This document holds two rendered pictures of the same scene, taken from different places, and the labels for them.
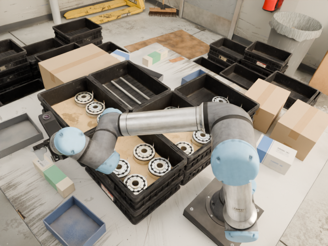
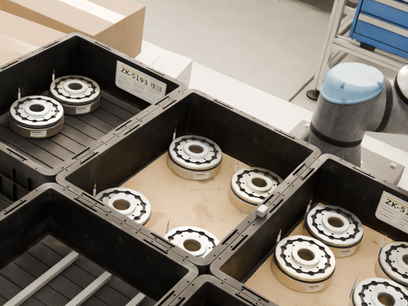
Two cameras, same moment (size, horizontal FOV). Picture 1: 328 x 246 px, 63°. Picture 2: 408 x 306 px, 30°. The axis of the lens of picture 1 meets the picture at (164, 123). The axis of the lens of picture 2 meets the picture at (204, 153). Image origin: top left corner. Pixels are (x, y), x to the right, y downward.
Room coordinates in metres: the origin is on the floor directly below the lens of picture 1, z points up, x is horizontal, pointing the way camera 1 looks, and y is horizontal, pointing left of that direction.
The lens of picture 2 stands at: (1.22, 0.94, 1.72)
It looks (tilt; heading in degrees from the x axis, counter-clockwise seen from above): 36 degrees down; 257
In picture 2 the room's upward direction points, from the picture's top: 10 degrees clockwise
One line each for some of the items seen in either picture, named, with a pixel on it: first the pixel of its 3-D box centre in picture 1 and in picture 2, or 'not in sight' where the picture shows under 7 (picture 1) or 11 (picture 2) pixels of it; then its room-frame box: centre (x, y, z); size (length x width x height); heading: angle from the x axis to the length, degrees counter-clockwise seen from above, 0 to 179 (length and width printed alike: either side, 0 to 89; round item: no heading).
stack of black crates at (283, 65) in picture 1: (261, 71); not in sight; (2.51, -0.95, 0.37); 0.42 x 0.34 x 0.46; 52
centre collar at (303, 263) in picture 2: (144, 151); (305, 255); (0.81, 0.08, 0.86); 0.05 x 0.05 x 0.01
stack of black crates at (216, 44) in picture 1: (227, 60); not in sight; (2.75, -0.63, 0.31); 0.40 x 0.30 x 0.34; 52
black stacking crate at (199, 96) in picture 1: (214, 105); (63, 121); (1.21, -0.27, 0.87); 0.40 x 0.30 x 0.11; 49
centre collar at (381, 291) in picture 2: (118, 167); (385, 300); (0.70, 0.17, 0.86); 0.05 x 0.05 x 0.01
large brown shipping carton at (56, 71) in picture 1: (82, 75); not in sight; (1.44, 0.57, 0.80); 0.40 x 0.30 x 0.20; 143
